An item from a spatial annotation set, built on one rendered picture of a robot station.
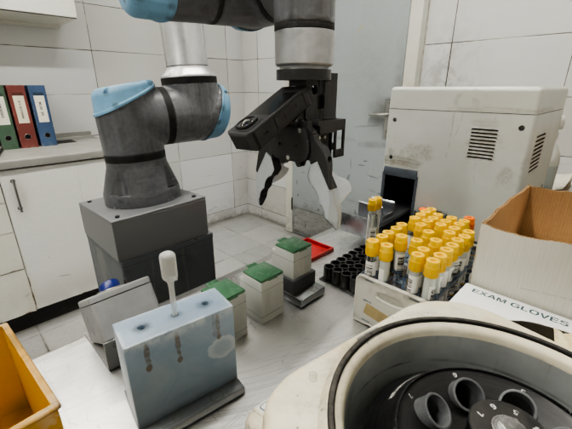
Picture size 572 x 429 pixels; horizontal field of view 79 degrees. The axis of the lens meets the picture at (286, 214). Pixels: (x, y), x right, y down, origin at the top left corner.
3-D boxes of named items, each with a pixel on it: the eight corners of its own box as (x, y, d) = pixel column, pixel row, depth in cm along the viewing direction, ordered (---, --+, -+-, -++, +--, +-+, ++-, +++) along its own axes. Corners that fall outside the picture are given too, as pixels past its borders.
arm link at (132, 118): (96, 152, 71) (80, 82, 67) (161, 144, 79) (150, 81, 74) (110, 159, 62) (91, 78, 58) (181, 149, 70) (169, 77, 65)
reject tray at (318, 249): (307, 240, 71) (307, 237, 71) (333, 250, 67) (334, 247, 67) (283, 251, 67) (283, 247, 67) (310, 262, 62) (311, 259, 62)
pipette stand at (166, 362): (214, 354, 41) (208, 281, 37) (245, 393, 36) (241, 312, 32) (125, 397, 35) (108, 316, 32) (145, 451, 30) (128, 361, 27)
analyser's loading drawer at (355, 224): (390, 207, 85) (391, 186, 84) (415, 213, 81) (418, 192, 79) (340, 230, 72) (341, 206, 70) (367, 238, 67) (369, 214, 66)
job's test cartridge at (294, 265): (289, 271, 57) (289, 237, 54) (311, 283, 53) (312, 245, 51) (271, 281, 54) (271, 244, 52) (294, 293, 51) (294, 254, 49)
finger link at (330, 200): (373, 212, 47) (342, 152, 48) (348, 224, 43) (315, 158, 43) (356, 220, 49) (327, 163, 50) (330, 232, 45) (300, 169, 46)
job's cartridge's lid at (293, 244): (289, 237, 54) (289, 234, 54) (311, 246, 51) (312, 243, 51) (271, 245, 52) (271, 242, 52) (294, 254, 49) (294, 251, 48)
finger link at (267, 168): (281, 198, 58) (306, 159, 52) (254, 207, 54) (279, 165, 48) (271, 185, 59) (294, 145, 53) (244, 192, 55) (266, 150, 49)
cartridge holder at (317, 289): (283, 273, 59) (283, 254, 58) (324, 294, 53) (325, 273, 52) (259, 285, 55) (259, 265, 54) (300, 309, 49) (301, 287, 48)
